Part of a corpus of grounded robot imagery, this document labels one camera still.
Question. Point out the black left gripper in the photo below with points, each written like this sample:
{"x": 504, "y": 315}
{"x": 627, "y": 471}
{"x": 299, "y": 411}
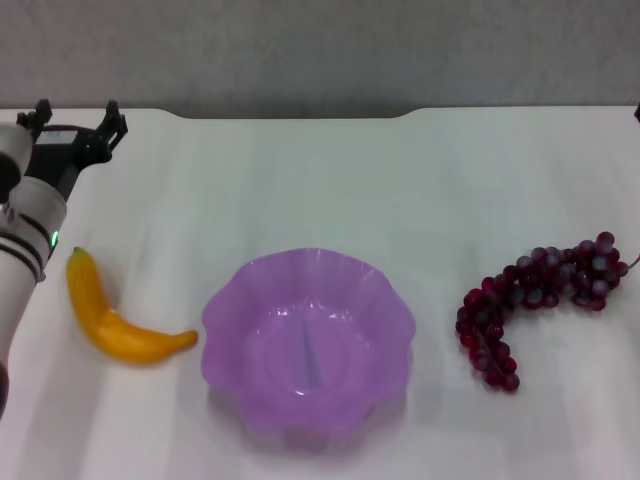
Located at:
{"x": 60, "y": 155}

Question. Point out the yellow banana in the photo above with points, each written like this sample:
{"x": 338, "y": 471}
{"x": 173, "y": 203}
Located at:
{"x": 100, "y": 315}

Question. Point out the dark red grape bunch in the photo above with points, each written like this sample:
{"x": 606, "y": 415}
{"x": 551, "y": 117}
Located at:
{"x": 500, "y": 305}

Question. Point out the purple ruffled plastic bowl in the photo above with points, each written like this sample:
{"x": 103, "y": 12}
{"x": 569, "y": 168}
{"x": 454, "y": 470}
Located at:
{"x": 310, "y": 350}

